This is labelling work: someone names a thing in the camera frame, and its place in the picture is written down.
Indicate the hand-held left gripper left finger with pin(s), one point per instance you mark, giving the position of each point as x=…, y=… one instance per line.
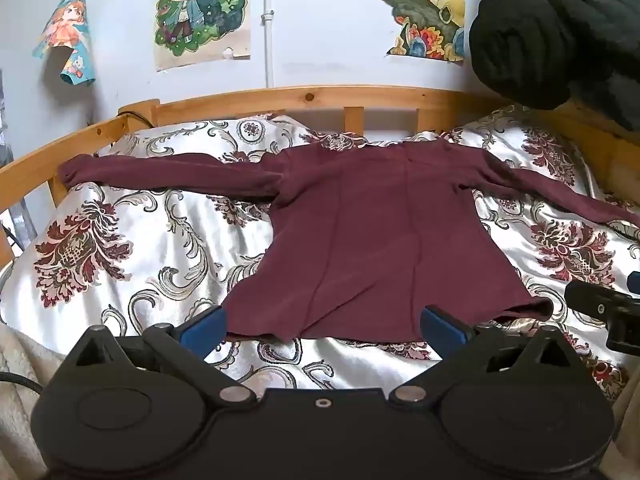
x=206, y=329

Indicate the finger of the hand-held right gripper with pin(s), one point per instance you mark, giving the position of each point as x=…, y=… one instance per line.
x=635, y=282
x=592, y=300

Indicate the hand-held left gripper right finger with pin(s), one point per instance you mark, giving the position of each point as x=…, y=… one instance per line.
x=440, y=330

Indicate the maroon long-sleeved shirt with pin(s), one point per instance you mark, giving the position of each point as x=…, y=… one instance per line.
x=360, y=240

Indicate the floral satin bedspread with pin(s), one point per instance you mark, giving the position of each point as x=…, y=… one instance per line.
x=150, y=240

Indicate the beige fleece blanket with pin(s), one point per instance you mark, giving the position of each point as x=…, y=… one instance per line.
x=17, y=360

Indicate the black quilted jacket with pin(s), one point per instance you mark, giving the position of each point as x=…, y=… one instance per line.
x=540, y=30

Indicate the wooden bed frame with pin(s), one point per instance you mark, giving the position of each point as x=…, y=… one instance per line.
x=300, y=97

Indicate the white wall pipe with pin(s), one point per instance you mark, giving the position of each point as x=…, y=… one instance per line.
x=269, y=25

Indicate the cartoon figure wall poster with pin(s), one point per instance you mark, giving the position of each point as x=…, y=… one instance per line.
x=200, y=10

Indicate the colourful landscape wall poster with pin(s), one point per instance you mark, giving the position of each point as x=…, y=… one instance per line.
x=425, y=10

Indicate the curled cartoon wall poster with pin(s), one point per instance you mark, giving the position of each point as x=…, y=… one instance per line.
x=67, y=35

